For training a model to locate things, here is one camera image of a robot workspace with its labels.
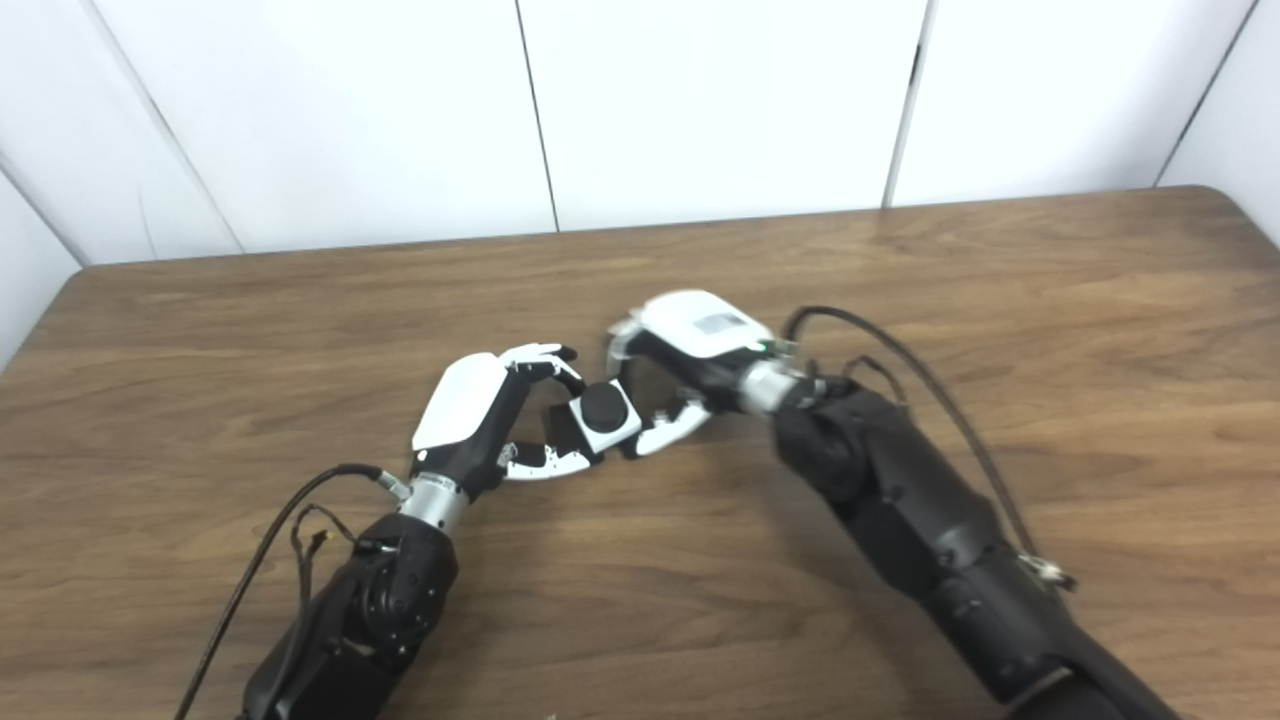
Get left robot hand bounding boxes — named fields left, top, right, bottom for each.
left=411, top=343, right=602, bottom=502

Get black peg with square base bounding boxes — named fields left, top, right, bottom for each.
left=544, top=382, right=629, bottom=463

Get white square piece with hole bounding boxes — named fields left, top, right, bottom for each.
left=567, top=379, right=644, bottom=457

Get thin left arm wires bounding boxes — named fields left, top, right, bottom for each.
left=289, top=502, right=363, bottom=603

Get thin right arm wires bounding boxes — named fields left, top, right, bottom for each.
left=838, top=352, right=908, bottom=407

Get thin arm wires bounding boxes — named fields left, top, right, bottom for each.
left=289, top=502, right=363, bottom=603
left=838, top=352, right=908, bottom=407

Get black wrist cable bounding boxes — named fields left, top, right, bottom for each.
left=171, top=462, right=414, bottom=720
left=782, top=305, right=1080, bottom=593

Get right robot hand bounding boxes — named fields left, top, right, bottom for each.
left=605, top=290, right=782, bottom=460

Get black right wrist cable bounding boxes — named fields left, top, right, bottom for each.
left=782, top=305, right=1080, bottom=593

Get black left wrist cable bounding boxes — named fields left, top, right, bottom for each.
left=171, top=462, right=414, bottom=720

